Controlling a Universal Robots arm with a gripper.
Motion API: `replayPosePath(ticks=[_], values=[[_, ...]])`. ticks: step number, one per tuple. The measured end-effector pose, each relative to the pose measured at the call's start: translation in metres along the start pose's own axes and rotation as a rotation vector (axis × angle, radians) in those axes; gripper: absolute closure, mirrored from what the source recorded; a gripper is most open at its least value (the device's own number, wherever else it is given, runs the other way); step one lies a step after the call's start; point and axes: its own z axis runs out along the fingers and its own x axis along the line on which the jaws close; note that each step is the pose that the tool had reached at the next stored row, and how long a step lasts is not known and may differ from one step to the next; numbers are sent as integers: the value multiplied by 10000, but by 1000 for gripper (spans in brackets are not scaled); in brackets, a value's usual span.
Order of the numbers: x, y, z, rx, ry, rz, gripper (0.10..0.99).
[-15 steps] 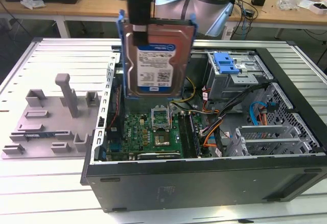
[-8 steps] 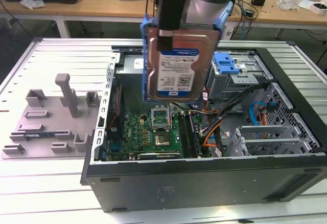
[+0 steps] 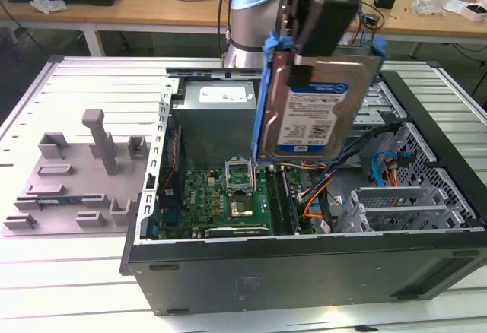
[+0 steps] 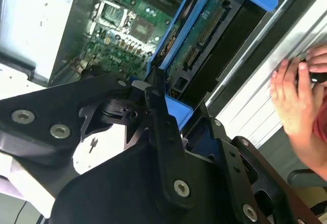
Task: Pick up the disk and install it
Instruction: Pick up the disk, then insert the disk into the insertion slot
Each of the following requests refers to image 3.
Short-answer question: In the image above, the thin red fan wire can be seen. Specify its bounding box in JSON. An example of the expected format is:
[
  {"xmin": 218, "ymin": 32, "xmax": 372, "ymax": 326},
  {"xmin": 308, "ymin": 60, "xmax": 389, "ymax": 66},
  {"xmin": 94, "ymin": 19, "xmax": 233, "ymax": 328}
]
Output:
[{"xmin": 166, "ymin": 127, "xmax": 180, "ymax": 193}]

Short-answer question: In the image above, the black cable bundle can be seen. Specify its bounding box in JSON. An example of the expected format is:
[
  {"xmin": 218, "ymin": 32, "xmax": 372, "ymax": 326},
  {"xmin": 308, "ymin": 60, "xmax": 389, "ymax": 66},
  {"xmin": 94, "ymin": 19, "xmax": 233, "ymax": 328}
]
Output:
[{"xmin": 322, "ymin": 125, "xmax": 400, "ymax": 182}]

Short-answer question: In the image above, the CPU socket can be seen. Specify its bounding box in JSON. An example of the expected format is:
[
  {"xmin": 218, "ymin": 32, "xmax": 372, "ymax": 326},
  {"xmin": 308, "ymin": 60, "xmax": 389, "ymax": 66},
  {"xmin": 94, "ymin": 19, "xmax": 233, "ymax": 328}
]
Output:
[{"xmin": 227, "ymin": 195, "xmax": 255, "ymax": 220}]

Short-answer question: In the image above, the grey metal drive cage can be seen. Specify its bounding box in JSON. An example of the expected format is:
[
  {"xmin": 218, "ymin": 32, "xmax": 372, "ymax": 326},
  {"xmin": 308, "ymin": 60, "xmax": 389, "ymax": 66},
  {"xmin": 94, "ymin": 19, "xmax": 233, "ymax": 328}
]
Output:
[{"xmin": 352, "ymin": 79, "xmax": 407, "ymax": 138}]

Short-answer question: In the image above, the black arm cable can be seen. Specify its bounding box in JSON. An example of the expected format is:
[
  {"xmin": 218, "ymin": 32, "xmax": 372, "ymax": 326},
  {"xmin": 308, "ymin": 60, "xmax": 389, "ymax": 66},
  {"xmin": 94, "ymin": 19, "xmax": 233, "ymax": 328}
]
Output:
[{"xmin": 215, "ymin": 0, "xmax": 235, "ymax": 60}]

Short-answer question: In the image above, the metal socket cover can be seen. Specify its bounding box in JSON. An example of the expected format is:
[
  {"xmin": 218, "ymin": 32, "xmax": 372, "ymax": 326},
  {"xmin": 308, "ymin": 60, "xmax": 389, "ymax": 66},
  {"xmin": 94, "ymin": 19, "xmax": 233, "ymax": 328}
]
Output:
[{"xmin": 224, "ymin": 156, "xmax": 256, "ymax": 196}]

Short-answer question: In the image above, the black open PC case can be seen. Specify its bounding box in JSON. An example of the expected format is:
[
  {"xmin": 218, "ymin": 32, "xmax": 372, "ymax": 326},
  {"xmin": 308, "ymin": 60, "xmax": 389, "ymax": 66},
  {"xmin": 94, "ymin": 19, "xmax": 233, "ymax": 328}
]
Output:
[{"xmin": 119, "ymin": 67, "xmax": 487, "ymax": 317}]

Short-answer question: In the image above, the black RAM slot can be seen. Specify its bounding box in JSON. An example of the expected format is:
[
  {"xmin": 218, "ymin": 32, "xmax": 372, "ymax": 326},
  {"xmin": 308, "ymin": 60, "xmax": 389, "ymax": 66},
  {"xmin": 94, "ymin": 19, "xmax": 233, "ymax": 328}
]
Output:
[
  {"xmin": 273, "ymin": 165, "xmax": 287, "ymax": 235},
  {"xmin": 265, "ymin": 165, "xmax": 278, "ymax": 235}
]

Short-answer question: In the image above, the RAM stick blue label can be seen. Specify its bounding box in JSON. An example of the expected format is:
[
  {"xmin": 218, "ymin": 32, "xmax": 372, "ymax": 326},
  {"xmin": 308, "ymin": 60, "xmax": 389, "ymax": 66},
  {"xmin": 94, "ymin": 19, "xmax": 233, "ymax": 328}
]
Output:
[{"xmin": 281, "ymin": 166, "xmax": 301, "ymax": 235}]

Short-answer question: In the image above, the dark RAM stick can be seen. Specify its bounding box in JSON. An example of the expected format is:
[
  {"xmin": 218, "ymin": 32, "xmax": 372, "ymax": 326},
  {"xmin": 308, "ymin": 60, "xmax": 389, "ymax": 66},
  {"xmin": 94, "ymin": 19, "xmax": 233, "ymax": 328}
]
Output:
[{"xmin": 37, "ymin": 195, "xmax": 84, "ymax": 205}]

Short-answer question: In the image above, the green motherboard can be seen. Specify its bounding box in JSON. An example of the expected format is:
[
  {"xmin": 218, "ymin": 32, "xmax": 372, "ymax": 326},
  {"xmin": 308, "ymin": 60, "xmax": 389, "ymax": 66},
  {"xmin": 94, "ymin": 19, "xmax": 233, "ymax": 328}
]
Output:
[{"xmin": 182, "ymin": 164, "xmax": 319, "ymax": 237}]

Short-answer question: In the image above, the grey metal disk bay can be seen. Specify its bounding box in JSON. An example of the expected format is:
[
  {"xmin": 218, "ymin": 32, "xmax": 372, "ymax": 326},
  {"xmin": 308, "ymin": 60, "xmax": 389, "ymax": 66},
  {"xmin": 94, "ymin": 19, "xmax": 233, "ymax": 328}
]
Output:
[{"xmin": 336, "ymin": 186, "xmax": 463, "ymax": 233}]

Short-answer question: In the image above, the clear plastic bag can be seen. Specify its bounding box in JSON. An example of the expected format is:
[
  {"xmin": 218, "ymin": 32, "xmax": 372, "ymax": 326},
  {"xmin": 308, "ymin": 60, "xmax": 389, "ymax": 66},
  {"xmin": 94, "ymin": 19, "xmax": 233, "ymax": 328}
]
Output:
[{"xmin": 412, "ymin": 0, "xmax": 448, "ymax": 17}]

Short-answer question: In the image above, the grey power supply unit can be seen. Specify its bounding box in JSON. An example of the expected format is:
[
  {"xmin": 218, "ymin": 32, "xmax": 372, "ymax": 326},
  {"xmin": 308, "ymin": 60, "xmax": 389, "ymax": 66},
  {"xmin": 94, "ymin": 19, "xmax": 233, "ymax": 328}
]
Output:
[{"xmin": 173, "ymin": 81, "xmax": 259, "ymax": 159}]

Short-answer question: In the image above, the white box black insert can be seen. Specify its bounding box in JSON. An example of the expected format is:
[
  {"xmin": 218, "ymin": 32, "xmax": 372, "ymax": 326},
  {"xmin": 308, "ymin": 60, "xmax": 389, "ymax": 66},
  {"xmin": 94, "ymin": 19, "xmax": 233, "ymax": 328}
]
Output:
[{"xmin": 459, "ymin": 1, "xmax": 487, "ymax": 23}]

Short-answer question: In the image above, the crumpled clear plastic wrap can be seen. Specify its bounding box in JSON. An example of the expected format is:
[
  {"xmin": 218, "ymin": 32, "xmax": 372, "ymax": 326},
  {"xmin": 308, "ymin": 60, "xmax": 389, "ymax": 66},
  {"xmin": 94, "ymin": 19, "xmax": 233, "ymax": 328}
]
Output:
[{"xmin": 29, "ymin": 0, "xmax": 68, "ymax": 15}]

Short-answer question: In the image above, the grey parts rack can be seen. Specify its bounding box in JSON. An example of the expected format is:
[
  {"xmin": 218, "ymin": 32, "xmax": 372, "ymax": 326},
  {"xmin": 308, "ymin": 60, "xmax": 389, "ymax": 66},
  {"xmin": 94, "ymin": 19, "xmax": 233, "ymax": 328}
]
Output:
[{"xmin": 2, "ymin": 108, "xmax": 153, "ymax": 238}]

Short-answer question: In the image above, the orange data wire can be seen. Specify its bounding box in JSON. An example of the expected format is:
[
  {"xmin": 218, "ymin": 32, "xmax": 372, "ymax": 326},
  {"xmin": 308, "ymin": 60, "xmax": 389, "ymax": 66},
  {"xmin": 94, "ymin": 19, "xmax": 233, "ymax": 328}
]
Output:
[{"xmin": 384, "ymin": 157, "xmax": 401, "ymax": 188}]

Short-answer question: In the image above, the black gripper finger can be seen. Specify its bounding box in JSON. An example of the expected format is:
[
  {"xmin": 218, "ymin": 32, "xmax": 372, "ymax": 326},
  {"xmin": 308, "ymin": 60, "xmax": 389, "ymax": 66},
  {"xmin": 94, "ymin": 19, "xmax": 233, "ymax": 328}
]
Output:
[{"xmin": 288, "ymin": 54, "xmax": 336, "ymax": 87}]

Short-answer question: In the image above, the black graphics card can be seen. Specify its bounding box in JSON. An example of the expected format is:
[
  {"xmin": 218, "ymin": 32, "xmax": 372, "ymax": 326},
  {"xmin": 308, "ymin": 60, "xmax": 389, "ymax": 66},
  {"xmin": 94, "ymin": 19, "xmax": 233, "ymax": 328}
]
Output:
[{"xmin": 204, "ymin": 225, "xmax": 270, "ymax": 240}]

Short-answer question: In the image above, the hard disk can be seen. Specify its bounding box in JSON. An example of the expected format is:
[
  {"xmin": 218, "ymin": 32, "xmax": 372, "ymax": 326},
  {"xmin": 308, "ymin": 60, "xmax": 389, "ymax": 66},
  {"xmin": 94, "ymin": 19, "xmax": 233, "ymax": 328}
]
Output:
[{"xmin": 253, "ymin": 30, "xmax": 387, "ymax": 165}]

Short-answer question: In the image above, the orange and black wire bundle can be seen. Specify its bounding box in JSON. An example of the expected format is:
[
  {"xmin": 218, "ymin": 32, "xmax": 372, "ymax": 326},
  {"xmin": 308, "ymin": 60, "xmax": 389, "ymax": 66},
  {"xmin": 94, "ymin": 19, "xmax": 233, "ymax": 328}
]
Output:
[{"xmin": 298, "ymin": 173, "xmax": 338, "ymax": 220}]

